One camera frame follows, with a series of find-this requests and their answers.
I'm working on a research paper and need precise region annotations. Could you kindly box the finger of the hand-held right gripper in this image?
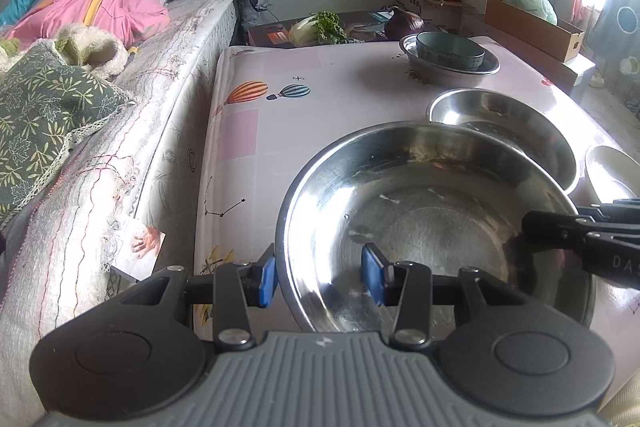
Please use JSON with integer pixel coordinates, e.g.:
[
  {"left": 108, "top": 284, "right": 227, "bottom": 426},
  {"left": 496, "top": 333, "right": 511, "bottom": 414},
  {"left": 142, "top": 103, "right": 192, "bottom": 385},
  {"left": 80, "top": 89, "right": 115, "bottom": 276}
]
[
  {"left": 521, "top": 210, "right": 616, "bottom": 253},
  {"left": 577, "top": 198, "right": 640, "bottom": 223}
]

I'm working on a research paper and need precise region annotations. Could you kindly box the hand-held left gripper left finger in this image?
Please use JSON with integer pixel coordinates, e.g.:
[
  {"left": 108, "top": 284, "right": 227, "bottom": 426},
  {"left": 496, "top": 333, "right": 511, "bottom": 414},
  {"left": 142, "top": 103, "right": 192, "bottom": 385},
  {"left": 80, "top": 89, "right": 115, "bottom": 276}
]
[{"left": 120, "top": 243, "right": 278, "bottom": 352}]

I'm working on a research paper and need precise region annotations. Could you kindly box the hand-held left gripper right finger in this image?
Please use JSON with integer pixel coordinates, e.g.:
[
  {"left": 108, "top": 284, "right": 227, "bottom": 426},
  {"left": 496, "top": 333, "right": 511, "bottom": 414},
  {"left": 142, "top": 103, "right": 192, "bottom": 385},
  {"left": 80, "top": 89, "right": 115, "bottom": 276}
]
[{"left": 361, "top": 243, "right": 526, "bottom": 350}]

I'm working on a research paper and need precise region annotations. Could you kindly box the large steel bowl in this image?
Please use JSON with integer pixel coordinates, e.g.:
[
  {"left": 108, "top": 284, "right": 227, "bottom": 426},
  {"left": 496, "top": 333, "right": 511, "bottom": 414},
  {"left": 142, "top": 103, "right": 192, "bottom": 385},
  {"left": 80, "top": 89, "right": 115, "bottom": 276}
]
[{"left": 275, "top": 121, "right": 598, "bottom": 338}]

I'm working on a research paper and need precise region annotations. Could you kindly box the small steel bowl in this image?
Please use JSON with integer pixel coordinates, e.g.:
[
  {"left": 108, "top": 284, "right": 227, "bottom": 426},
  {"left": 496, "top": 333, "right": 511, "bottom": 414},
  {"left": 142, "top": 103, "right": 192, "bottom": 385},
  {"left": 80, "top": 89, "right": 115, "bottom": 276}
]
[{"left": 398, "top": 33, "right": 502, "bottom": 88}]

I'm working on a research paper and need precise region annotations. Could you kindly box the teal ceramic bowl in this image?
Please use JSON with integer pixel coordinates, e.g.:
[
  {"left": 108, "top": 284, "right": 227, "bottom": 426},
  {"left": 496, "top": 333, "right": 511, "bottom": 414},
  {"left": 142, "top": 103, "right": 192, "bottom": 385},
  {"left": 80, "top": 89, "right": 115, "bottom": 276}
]
[{"left": 415, "top": 31, "right": 487, "bottom": 72}]

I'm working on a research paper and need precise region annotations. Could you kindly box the white floral plate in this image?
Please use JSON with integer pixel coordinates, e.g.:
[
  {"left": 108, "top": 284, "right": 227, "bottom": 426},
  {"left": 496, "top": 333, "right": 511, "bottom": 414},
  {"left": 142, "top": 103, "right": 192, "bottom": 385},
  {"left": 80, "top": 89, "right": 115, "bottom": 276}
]
[{"left": 584, "top": 145, "right": 640, "bottom": 208}]

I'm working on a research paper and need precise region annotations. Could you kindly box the medium steel bowl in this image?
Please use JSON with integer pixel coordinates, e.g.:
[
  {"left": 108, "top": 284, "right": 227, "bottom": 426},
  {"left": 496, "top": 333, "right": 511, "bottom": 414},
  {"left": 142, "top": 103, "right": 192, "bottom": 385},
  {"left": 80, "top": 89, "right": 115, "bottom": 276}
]
[{"left": 426, "top": 88, "right": 579, "bottom": 208}]

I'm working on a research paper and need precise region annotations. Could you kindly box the photo card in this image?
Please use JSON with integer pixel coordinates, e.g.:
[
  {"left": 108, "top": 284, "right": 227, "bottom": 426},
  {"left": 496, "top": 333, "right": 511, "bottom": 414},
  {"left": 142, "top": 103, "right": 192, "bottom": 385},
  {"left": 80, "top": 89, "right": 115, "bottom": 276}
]
[{"left": 111, "top": 216, "right": 167, "bottom": 283}]

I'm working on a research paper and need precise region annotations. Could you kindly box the pink printed tablecloth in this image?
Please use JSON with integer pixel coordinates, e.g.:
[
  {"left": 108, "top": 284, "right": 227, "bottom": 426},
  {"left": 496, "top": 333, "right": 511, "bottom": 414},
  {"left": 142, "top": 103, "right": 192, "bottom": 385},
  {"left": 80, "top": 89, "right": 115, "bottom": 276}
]
[{"left": 191, "top": 34, "right": 640, "bottom": 413}]

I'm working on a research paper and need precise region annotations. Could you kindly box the teal patterned cloth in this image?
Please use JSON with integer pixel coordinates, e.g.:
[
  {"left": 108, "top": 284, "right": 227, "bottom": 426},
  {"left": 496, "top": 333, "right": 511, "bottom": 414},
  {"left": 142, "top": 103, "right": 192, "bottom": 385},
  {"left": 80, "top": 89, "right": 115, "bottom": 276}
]
[{"left": 586, "top": 0, "right": 640, "bottom": 64}]

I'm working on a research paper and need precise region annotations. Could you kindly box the long brown cardboard box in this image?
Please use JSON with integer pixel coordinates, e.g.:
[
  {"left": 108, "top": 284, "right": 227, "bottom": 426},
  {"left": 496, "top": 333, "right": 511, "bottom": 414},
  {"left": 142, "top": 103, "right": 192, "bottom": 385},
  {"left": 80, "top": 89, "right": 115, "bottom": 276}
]
[{"left": 485, "top": 0, "right": 585, "bottom": 62}]

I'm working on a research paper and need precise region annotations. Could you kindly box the large brown cardboard box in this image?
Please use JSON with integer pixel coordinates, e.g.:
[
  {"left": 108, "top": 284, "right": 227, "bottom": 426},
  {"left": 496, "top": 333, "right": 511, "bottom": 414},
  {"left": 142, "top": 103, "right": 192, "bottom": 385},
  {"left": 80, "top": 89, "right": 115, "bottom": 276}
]
[{"left": 460, "top": 14, "right": 596, "bottom": 98}]

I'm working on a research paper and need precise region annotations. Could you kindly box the white lace bed cover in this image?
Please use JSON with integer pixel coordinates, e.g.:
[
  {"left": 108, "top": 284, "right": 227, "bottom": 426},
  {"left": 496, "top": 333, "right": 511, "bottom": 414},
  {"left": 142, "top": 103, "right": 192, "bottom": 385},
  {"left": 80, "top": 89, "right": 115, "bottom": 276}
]
[{"left": 0, "top": 107, "right": 151, "bottom": 408}]

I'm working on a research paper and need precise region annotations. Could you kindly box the dark printed flat box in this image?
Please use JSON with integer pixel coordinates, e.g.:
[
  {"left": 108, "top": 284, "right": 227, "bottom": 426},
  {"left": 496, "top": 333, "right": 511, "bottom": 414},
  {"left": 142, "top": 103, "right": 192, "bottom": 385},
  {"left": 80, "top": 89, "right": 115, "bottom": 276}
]
[{"left": 247, "top": 9, "right": 416, "bottom": 48}]

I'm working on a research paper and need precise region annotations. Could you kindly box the open printed cardboard box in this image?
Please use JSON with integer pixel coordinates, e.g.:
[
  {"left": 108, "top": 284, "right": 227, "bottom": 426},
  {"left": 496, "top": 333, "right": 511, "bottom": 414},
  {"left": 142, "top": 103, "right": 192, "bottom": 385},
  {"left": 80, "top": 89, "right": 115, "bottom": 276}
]
[{"left": 380, "top": 0, "right": 476, "bottom": 32}]

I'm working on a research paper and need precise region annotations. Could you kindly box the red onion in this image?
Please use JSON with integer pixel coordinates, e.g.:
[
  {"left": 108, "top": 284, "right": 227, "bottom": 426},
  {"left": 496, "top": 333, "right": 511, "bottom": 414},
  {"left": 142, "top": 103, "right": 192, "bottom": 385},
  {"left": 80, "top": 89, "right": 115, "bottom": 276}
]
[{"left": 384, "top": 7, "right": 426, "bottom": 38}]

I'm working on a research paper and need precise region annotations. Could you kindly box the napa cabbage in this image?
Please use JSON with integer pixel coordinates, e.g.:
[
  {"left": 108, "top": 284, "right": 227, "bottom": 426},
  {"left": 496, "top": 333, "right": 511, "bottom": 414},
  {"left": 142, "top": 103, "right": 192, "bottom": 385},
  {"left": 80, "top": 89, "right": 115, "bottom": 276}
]
[{"left": 288, "top": 11, "right": 348, "bottom": 48}]

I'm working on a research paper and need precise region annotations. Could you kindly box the white quilted mattress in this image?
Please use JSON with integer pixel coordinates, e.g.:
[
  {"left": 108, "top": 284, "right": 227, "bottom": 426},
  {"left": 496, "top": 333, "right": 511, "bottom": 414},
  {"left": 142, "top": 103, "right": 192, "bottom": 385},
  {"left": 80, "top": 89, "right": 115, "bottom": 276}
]
[{"left": 0, "top": 0, "right": 240, "bottom": 427}]

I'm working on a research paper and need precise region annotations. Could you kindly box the green leaf-print pillow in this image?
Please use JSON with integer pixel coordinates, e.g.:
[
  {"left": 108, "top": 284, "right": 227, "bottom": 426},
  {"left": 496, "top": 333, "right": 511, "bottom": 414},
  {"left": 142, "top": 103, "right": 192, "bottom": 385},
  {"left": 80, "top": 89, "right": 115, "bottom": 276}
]
[{"left": 0, "top": 43, "right": 132, "bottom": 220}]

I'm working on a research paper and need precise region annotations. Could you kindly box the white fleece blanket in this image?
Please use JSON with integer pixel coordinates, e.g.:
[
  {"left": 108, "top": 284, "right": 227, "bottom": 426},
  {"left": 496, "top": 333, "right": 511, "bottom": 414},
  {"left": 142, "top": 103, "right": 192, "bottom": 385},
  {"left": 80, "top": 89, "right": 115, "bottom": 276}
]
[{"left": 0, "top": 23, "right": 130, "bottom": 80}]

